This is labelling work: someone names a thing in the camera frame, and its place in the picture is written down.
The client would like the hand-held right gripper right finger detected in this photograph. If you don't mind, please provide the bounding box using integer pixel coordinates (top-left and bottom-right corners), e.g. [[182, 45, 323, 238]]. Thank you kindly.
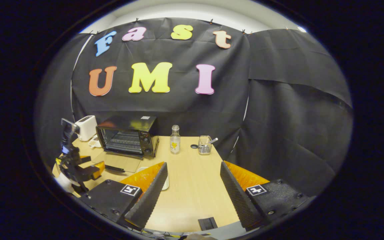
[[220, 160, 316, 230]]

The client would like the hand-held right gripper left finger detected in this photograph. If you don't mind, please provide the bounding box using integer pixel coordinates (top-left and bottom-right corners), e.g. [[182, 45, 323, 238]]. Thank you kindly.
[[80, 162, 168, 230]]

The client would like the white square plate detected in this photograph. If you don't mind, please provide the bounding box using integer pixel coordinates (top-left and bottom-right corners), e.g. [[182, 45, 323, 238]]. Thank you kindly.
[[138, 166, 170, 191]]

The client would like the black electric oven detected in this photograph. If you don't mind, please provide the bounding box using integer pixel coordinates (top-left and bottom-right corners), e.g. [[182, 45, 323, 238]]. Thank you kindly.
[[91, 115, 160, 174]]

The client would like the white toaster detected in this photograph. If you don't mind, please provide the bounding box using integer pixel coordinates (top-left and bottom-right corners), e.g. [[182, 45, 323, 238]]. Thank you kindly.
[[75, 115, 98, 142]]

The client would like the clear glass cup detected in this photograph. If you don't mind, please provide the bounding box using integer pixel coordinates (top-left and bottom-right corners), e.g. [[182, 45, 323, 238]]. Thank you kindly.
[[198, 135, 212, 155]]

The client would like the black backdrop cloth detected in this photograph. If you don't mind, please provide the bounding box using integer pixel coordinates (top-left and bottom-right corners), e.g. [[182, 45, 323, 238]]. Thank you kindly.
[[34, 17, 354, 197]]

